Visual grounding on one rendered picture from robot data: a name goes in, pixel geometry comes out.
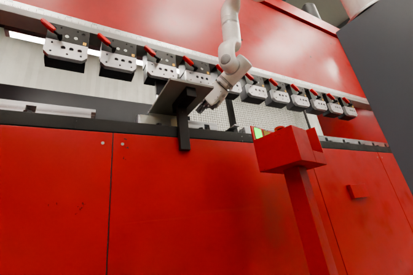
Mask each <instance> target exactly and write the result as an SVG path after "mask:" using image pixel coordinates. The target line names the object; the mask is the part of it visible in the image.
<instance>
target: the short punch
mask: <svg viewBox="0 0 413 275"><path fill-rule="evenodd" d="M165 85H166V82H161V81H157V80H156V81H155V98H156V99H157V97H158V95H159V94H160V92H161V91H162V89H163V88H164V86H165Z"/></svg>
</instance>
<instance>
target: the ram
mask: <svg viewBox="0 0 413 275"><path fill-rule="evenodd" d="M13 1H17V2H20V3H24V4H27V5H31V6H35V7H38V8H42V9H45V10H49V11H52V12H56V13H59V14H63V15H67V16H70V17H74V18H78V19H81V20H85V21H89V22H92V23H96V24H99V25H103V26H107V27H110V28H114V29H118V30H121V31H125V32H128V33H132V34H136V35H139V36H143V37H146V38H150V39H153V40H157V41H161V42H164V43H168V44H171V45H175V46H178V47H182V48H186V49H189V50H193V51H196V52H200V53H204V54H207V55H211V56H215V57H218V47H219V45H220V44H221V43H222V42H223V38H222V27H221V14H220V13H221V7H222V5H223V4H224V1H225V0H13ZM42 18H44V19H46V20H47V21H48V22H51V23H55V24H58V25H63V26H67V27H70V28H74V29H79V30H82V31H86V32H89V33H90V38H89V43H88V44H89V45H93V46H96V47H100V46H101V40H99V38H98V37H97V35H98V33H101V34H102V35H103V36H106V37H110V38H113V39H117V40H120V41H125V42H129V43H132V44H136V55H137V56H140V57H143V55H144V53H145V49H144V46H145V45H147V46H148V47H149V48H153V49H156V50H160V51H163V52H168V53H172V54H175V57H176V65H177V66H179V64H180V63H181V62H182V60H183V56H184V55H186V56H187V57H188V58H191V59H194V60H199V61H203V62H206V63H208V64H209V68H210V72H211V71H212V70H213V68H214V67H215V66H216V65H217V64H219V62H218V61H214V60H210V59H207V58H203V57H200V56H195V55H191V54H188V53H184V52H180V51H177V50H173V49H170V48H166V47H161V46H159V45H154V44H150V43H147V42H143V41H139V40H136V39H132V38H129V37H124V36H120V35H117V34H113V33H109V32H106V31H102V30H99V29H95V28H90V27H88V26H83V25H79V24H76V23H72V22H69V21H64V20H60V19H57V18H53V17H49V16H46V15H42V14H38V13H35V12H30V11H28V10H23V9H19V8H16V7H12V6H8V5H5V4H1V3H0V24H2V25H7V26H11V27H15V28H20V29H25V30H28V31H32V32H36V33H41V34H47V28H46V27H45V26H44V25H43V24H42V23H41V19H42ZM238 20H239V25H240V35H241V42H242V44H241V47H240V50H239V51H237V52H235V56H236V57H237V56H238V55H243V56H244V57H245V58H246V59H247V60H248V61H249V62H250V63H251V65H252V67H254V68H258V69H262V70H265V71H269V72H273V73H276V74H280V75H283V76H287V77H290V78H294V79H297V80H301V81H304V82H308V83H312V84H315V85H319V86H322V87H326V88H330V89H333V90H337V91H341V92H344V93H348V94H351V95H355V96H359V97H362V98H366V96H365V94H364V92H363V90H362V87H361V85H360V83H359V81H358V79H357V78H356V75H355V73H354V71H353V69H352V67H351V64H350V62H349V60H348V58H347V56H346V54H345V52H344V50H343V48H342V46H341V44H340V41H339V39H338V38H335V37H333V36H331V35H329V34H326V33H324V32H322V31H320V30H318V29H316V28H313V27H311V26H309V25H307V24H305V23H303V22H301V21H299V20H296V19H294V18H292V17H289V16H287V15H285V14H283V13H281V12H279V11H277V10H274V9H272V8H270V7H267V6H265V5H263V4H261V3H259V2H256V1H253V0H240V11H239V13H238ZM248 73H249V74H253V75H256V76H261V77H262V79H263V81H266V80H267V79H270V78H273V79H274V80H277V81H280V82H284V83H285V86H287V85H289V84H292V83H293V84H295V85H296V86H299V87H304V90H305V91H306V90H307V89H314V90H315V91H320V92H321V94H322V95H323V94H324V93H327V94H328V93H330V94H331V95H334V96H337V98H339V97H342V98H343V97H346V98H347V99H350V100H351V102H352V104H353V106H354V107H357V108H360V109H366V110H371V111H372V109H371V107H370V105H369V103H368V101H363V100H360V99H356V98H352V97H349V96H345V95H341V94H338V93H333V92H331V91H326V90H322V89H319V88H315V87H311V86H308V85H304V84H301V83H297V82H292V81H290V80H285V79H281V78H278V77H274V76H270V75H267V74H263V73H260V72H255V71H251V70H249V71H248Z"/></svg>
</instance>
